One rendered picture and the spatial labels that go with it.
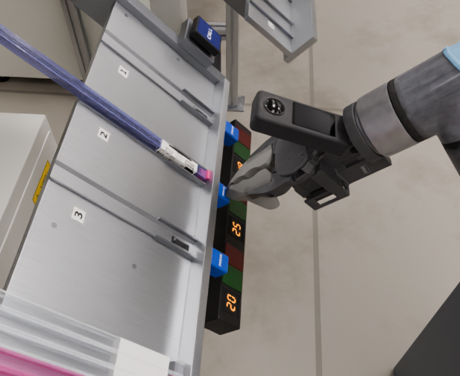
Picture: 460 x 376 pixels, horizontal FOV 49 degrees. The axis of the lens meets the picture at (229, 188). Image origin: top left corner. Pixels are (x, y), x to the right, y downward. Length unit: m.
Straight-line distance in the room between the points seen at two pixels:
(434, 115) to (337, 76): 1.46
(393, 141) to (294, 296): 0.88
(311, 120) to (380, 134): 0.08
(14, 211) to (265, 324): 0.73
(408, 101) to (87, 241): 0.35
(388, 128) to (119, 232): 0.30
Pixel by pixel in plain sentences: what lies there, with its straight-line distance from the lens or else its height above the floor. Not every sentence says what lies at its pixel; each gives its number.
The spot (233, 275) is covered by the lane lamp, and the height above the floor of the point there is 0.65.
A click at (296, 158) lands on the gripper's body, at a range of 0.59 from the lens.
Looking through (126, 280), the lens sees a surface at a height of 0.78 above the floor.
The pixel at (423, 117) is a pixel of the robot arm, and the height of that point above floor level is 0.88.
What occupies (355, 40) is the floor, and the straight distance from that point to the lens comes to 2.19.
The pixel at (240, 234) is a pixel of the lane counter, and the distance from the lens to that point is 0.70.
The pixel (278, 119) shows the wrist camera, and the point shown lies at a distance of 0.55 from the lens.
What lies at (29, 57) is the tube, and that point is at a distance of 0.57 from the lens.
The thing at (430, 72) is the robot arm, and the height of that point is 0.91.
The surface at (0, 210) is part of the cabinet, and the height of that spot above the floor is 0.62.
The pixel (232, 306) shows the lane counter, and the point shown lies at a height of 0.65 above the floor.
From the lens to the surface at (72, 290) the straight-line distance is 0.49.
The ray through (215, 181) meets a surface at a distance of 0.64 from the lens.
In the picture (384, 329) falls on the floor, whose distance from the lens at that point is 1.39.
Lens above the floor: 1.23
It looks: 52 degrees down
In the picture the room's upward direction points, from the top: straight up
